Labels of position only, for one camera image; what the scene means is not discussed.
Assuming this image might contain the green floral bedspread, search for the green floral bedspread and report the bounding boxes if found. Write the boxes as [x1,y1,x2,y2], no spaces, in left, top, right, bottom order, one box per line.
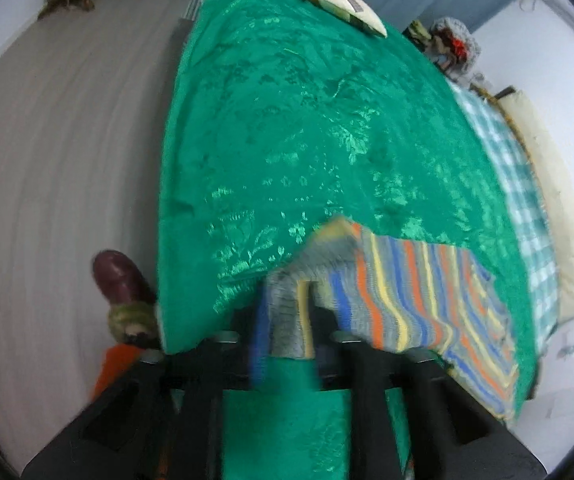
[157,0,540,480]

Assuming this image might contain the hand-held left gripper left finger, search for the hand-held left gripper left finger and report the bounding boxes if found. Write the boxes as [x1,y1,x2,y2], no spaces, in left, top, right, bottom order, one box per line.
[21,284,274,480]

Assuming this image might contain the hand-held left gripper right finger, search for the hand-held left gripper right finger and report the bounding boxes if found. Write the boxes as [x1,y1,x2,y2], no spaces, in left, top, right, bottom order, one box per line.
[306,284,548,480]

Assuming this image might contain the green checked bed sheet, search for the green checked bed sheet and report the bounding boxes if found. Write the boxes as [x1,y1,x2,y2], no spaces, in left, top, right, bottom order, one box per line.
[449,82,560,356]

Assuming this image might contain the pile of mixed clothes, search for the pile of mixed clothes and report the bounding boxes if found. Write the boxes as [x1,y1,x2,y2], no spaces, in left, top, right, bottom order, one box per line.
[404,20,488,86]

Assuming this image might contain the plain cream pillow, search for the plain cream pillow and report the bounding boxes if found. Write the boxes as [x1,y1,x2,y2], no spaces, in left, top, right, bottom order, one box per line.
[497,89,574,321]

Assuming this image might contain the grey knitted hat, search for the grey knitted hat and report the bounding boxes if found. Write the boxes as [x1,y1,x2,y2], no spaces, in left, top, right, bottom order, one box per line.
[429,16,482,68]

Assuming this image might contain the striped knit sweater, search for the striped knit sweater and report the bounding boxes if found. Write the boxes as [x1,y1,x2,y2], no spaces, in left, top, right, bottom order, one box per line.
[267,215,520,421]

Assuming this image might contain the person's orange trouser leg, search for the person's orange trouser leg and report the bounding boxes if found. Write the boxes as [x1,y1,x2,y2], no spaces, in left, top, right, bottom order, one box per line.
[91,344,142,401]

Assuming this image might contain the maroon shoe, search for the maroon shoe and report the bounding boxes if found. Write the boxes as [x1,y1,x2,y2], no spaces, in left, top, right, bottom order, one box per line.
[92,250,160,311]

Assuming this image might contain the green fuzzy sock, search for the green fuzzy sock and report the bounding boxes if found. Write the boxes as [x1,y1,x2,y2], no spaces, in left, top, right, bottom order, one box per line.
[107,302,162,350]

